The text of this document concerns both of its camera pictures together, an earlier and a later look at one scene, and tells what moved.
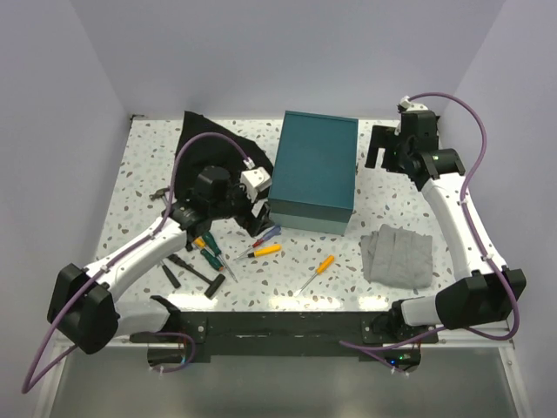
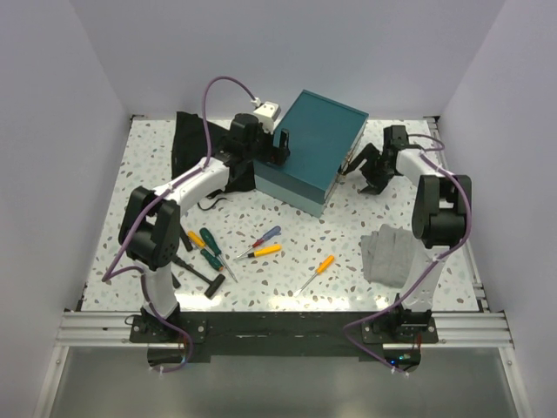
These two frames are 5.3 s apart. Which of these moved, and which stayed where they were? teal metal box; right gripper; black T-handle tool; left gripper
Moved: left gripper; teal metal box; right gripper
Stayed: black T-handle tool
